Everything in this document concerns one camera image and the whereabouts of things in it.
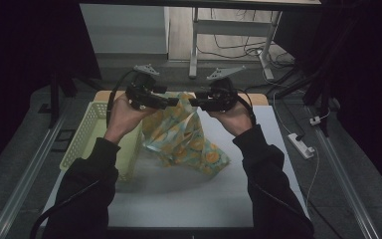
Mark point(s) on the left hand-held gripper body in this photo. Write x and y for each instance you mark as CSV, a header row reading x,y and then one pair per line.
x,y
144,93

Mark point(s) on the pale yellow plastic basket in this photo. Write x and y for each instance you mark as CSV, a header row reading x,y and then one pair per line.
x,y
89,132

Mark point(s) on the white power strip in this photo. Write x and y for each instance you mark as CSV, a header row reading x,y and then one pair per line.
x,y
300,146

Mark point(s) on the aluminium floor rail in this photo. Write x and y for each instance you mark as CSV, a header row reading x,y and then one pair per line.
x,y
23,186
348,189

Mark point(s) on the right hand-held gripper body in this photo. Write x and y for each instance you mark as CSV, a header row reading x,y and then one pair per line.
x,y
225,96

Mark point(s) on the white desk with metal legs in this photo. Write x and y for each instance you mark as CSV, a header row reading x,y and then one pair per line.
x,y
232,27

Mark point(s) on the small white adapter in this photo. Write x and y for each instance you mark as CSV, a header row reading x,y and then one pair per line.
x,y
315,120

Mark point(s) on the orange print fabric bag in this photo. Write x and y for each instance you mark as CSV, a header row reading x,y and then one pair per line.
x,y
179,139

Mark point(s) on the person's right hand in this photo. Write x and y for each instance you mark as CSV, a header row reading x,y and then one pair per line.
x,y
235,121

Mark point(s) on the person's left hand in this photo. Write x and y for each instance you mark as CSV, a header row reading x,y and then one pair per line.
x,y
122,119

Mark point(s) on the black metal stand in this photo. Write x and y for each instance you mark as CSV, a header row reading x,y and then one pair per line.
x,y
54,99
325,99

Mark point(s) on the white table sheet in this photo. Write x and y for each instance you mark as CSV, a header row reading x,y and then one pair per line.
x,y
195,205

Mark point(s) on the pale grey panel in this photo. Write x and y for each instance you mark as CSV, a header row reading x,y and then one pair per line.
x,y
126,30

